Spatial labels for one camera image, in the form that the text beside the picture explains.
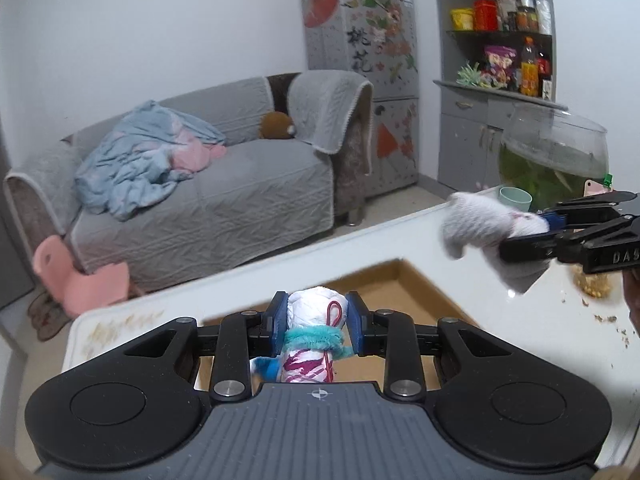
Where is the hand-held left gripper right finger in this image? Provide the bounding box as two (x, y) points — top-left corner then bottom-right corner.
(346, 291), (577, 404)

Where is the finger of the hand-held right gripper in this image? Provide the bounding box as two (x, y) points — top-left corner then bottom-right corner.
(500, 214), (640, 264)
(537, 191), (639, 232)

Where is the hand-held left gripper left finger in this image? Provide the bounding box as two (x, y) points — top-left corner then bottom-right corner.
(60, 291), (290, 404)

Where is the white purple-print plastic bag bundle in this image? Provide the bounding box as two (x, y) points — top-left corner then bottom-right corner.
(251, 287), (354, 385)

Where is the white sock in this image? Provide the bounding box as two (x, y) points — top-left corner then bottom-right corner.
(440, 191), (551, 295)

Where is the brown cardboard box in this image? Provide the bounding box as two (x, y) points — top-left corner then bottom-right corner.
(192, 257), (489, 395)

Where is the green cup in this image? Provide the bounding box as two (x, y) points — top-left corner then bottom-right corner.
(499, 186), (533, 214)

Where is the glass fish bowl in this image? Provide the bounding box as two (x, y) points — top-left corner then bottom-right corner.
(497, 102), (610, 212)

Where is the grey cabinet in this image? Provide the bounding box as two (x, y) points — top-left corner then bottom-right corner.
(432, 0), (571, 194)

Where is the grey sofa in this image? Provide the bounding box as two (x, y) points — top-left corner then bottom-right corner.
(2, 71), (375, 282)

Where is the orange drink bottle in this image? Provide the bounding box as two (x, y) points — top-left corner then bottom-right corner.
(520, 36), (540, 97)

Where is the purple snack bag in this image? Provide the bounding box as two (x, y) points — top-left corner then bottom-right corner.
(482, 45), (517, 89)

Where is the green artificial plant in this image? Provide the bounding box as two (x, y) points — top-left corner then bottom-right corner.
(456, 61), (484, 86)

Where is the pink cloth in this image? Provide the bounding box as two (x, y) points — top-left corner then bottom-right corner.
(170, 130), (226, 174)

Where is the brown plush toy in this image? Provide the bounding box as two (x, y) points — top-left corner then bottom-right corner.
(259, 111), (297, 140)

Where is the pink plastic chair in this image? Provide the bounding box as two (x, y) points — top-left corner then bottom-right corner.
(32, 236), (131, 317)

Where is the red container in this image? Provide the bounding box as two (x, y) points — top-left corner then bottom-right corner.
(474, 0), (499, 32)

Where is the light blue blanket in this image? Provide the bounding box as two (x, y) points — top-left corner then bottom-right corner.
(75, 100), (227, 221)

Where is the floor rug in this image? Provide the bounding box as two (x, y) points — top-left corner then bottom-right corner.
(27, 290), (74, 344)

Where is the flower-sticker refrigerator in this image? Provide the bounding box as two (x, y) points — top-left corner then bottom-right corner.
(299, 0), (421, 199)

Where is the grey door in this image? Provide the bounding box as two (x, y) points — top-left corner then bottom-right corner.
(0, 125), (37, 312)

